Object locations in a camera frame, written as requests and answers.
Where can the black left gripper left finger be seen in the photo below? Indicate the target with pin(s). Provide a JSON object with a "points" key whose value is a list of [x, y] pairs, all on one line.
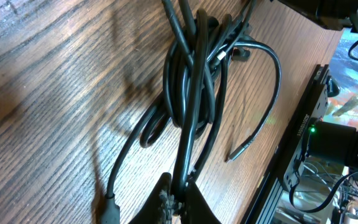
{"points": [[160, 205]]}

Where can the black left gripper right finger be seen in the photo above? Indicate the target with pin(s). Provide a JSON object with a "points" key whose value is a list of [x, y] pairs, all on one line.
{"points": [[197, 210]]}

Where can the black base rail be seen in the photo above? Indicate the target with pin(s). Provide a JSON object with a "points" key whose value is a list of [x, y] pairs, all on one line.
{"points": [[280, 176]]}

